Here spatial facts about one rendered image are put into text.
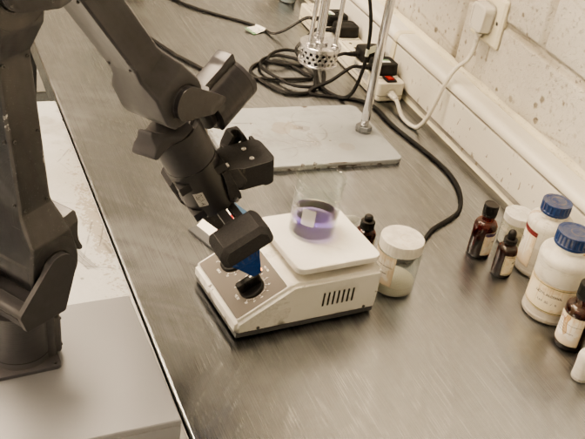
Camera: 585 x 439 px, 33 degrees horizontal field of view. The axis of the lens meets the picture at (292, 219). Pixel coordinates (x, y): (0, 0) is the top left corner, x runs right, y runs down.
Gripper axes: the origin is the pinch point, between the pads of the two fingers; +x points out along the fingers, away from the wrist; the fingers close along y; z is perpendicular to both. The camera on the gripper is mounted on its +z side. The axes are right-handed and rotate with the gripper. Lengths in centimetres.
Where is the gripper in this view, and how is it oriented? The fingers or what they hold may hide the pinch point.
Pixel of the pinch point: (230, 232)
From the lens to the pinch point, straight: 112.2
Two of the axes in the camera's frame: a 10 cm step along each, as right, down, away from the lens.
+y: -4.5, -5.4, 7.1
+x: 3.1, 6.5, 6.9
